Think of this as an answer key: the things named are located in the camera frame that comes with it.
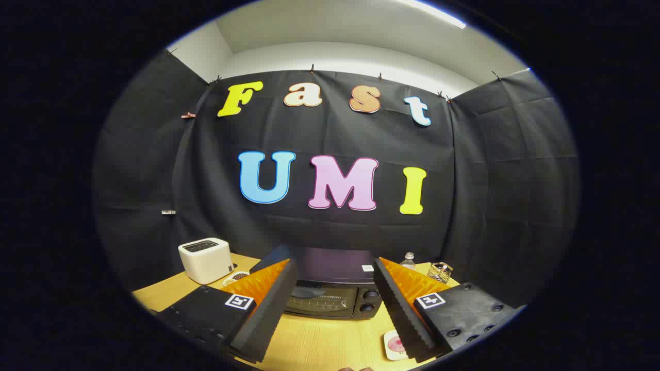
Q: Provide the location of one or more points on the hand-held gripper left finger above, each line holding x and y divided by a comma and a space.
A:
268, 319

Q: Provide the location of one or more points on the pink round food slice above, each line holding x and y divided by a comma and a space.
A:
396, 342

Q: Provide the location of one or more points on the small dish of beans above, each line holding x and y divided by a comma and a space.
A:
236, 279

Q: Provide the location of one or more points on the black toaster oven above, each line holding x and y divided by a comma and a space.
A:
330, 264

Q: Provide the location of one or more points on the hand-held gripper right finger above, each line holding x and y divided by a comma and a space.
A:
399, 314

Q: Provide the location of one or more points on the cream square plate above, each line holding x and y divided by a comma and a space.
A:
389, 353

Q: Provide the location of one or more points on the clear plastic bottle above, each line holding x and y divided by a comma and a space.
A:
408, 262

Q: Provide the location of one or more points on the white bread toaster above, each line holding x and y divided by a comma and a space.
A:
206, 260

